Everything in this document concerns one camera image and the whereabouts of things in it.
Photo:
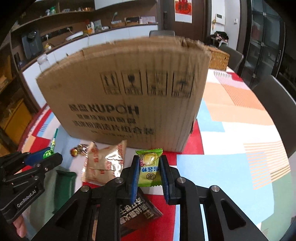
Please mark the dark green sachet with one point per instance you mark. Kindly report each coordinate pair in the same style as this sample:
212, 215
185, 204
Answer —
64, 188

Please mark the black cracker packet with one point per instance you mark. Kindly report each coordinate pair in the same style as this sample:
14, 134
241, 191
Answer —
138, 215

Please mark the grey chair right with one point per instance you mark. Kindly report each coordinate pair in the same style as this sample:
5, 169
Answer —
280, 105

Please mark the gold snack packet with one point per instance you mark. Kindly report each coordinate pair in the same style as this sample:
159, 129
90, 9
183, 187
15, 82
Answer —
103, 165

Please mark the red gold wrapped candy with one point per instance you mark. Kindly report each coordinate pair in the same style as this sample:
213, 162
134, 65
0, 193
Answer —
80, 149

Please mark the brown cardboard box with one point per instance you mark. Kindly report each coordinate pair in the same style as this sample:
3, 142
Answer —
145, 90

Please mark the green lollipop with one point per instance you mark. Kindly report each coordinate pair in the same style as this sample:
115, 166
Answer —
50, 151

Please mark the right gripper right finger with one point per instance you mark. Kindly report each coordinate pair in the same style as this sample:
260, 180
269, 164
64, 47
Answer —
205, 213

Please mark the colourful patterned tablecloth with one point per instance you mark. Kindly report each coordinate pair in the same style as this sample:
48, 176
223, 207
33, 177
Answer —
234, 145

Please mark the black coffee machine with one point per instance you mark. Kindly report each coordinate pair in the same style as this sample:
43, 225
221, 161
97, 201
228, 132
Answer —
32, 44

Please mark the dark grey chair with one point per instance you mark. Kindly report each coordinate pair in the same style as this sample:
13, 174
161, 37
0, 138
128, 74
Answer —
156, 33

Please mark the orange drink bottle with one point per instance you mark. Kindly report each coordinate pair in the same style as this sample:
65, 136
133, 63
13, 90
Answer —
43, 62

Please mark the green yellow candy packet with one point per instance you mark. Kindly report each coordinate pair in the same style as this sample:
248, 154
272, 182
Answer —
149, 167

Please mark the person's left hand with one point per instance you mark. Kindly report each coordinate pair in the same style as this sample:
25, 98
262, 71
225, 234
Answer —
20, 226

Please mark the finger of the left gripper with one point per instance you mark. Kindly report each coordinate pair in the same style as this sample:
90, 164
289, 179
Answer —
36, 157
49, 163

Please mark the wicker basket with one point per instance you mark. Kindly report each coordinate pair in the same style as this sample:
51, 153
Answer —
219, 59

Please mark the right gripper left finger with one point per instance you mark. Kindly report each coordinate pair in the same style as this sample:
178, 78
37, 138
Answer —
93, 214

